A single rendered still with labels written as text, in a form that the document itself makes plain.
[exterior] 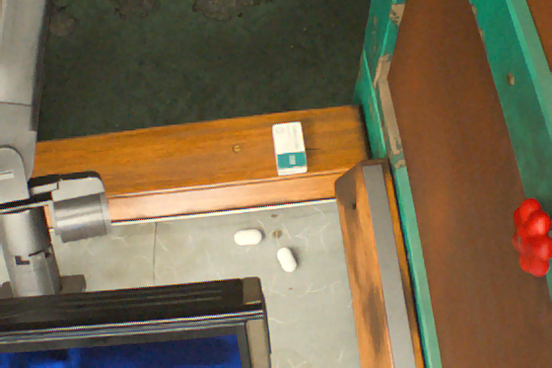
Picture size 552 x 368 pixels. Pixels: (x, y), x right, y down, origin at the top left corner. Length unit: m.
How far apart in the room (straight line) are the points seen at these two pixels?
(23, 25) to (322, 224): 0.44
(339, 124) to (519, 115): 0.53
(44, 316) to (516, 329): 0.34
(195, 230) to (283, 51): 1.04
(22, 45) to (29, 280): 0.25
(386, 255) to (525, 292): 0.31
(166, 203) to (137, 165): 0.06
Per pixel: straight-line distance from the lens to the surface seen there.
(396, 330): 0.77
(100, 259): 0.93
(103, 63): 1.93
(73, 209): 0.77
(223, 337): 0.52
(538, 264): 0.40
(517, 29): 0.43
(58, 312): 0.54
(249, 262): 0.90
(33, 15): 0.74
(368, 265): 0.80
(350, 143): 0.93
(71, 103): 1.90
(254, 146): 0.93
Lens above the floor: 1.61
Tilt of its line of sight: 66 degrees down
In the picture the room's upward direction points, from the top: straight up
